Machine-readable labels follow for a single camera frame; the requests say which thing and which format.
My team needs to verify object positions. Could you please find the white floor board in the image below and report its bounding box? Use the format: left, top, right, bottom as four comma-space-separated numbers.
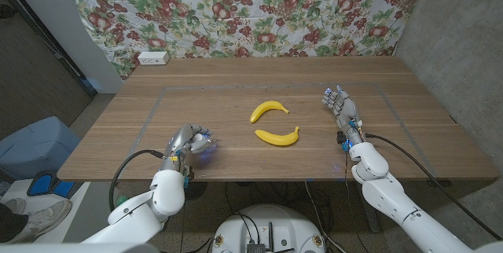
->
0, 178, 92, 245

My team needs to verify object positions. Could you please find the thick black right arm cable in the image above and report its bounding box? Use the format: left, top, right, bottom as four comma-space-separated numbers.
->
364, 133, 503, 242

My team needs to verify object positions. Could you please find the grey table leg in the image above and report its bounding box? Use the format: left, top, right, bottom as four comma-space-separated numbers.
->
365, 211, 383, 233

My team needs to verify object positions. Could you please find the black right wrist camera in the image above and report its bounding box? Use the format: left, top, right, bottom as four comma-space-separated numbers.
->
336, 130, 351, 152

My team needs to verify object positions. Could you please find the clear medicine bottle white cap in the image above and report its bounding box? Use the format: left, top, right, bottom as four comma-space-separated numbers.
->
198, 134, 218, 155

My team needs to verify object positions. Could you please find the white power strip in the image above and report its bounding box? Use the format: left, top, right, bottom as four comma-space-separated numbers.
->
137, 50, 171, 66

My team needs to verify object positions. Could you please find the black door frame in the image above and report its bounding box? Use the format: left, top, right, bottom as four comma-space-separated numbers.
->
0, 0, 98, 97

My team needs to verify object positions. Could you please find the blue padded black object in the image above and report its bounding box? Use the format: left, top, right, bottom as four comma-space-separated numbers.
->
26, 172, 75, 199

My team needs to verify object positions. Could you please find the floral fruit print backdrop cloth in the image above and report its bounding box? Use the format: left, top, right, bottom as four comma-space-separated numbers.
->
54, 0, 431, 81

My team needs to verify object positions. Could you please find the grey sneaker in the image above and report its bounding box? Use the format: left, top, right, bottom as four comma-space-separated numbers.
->
11, 199, 74, 244
2, 196, 28, 215

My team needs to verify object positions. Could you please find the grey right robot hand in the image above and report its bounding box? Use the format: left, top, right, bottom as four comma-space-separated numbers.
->
321, 85, 365, 142

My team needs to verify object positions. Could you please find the yellow toy banana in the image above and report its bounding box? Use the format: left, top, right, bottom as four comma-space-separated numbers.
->
249, 101, 290, 124
254, 126, 301, 147

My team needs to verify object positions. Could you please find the black round fan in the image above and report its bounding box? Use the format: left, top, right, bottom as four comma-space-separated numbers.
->
184, 181, 208, 202

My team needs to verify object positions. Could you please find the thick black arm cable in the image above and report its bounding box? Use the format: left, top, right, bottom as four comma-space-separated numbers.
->
108, 148, 166, 213
364, 133, 503, 242

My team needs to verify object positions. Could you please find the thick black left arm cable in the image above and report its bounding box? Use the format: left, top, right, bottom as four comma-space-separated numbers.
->
108, 148, 166, 213

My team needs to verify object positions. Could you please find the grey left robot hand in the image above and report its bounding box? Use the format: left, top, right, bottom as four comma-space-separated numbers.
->
168, 123, 214, 163

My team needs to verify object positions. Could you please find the white robot chest panel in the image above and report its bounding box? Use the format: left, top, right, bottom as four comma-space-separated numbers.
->
0, 241, 160, 253

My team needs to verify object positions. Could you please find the dark trouser leg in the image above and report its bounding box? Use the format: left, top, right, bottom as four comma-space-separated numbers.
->
0, 201, 29, 242

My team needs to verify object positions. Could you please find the blue-grey storage box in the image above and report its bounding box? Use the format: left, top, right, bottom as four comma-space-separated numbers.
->
0, 115, 82, 182

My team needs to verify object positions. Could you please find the white robot torso base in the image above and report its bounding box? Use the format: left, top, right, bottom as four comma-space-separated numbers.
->
211, 204, 326, 253

